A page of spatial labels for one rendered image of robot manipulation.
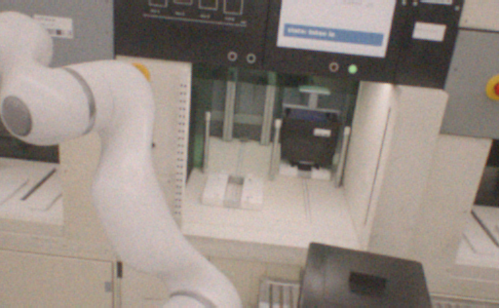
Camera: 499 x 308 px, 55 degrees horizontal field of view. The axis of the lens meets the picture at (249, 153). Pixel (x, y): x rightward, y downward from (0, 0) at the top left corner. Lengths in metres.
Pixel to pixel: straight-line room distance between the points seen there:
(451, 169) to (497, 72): 0.29
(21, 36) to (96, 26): 0.61
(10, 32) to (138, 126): 0.22
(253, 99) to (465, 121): 1.10
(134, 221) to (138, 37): 0.73
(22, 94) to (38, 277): 1.17
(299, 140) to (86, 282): 0.93
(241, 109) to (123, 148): 1.58
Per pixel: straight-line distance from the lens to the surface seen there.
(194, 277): 0.76
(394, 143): 1.33
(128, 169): 0.69
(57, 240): 1.65
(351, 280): 1.14
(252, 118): 2.26
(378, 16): 1.30
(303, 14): 1.27
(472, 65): 1.38
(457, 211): 1.53
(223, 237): 1.50
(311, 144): 1.91
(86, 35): 1.36
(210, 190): 1.71
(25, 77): 0.66
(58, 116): 0.65
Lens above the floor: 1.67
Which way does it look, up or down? 22 degrees down
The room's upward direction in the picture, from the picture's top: 6 degrees clockwise
